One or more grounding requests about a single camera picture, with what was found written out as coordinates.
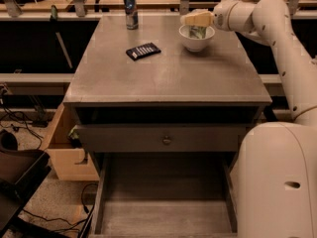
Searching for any white ceramic bowl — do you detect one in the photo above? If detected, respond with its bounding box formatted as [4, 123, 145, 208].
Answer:
[179, 25, 215, 53]

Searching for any grey wooden cabinet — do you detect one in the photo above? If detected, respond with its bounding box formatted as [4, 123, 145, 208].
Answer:
[62, 14, 273, 238]

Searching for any grey middle drawer with knob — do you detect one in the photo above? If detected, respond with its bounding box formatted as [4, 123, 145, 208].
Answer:
[75, 125, 247, 153]

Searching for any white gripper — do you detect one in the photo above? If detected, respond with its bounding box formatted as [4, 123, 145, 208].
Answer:
[180, 0, 238, 31]

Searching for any blue energy drink can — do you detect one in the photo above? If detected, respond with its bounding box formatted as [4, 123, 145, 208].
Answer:
[123, 0, 139, 30]

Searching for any black floor cable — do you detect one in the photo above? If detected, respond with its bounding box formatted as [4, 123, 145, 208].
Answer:
[19, 181, 99, 235]

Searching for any dark blue snack packet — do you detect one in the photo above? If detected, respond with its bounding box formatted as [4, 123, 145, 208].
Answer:
[126, 43, 160, 60]

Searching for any green soda can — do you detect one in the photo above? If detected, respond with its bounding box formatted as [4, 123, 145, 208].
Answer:
[189, 26, 206, 40]

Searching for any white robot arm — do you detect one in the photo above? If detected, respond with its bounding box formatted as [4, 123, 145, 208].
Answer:
[180, 0, 317, 238]

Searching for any light wooden box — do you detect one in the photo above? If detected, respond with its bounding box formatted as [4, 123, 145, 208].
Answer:
[41, 104, 99, 181]

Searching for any black bin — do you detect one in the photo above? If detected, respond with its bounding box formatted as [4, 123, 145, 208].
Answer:
[0, 130, 53, 238]

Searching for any open grey bottom drawer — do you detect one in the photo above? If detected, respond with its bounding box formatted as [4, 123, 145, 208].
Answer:
[89, 154, 237, 238]

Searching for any green handled tool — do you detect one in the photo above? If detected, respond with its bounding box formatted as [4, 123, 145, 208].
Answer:
[51, 5, 58, 22]

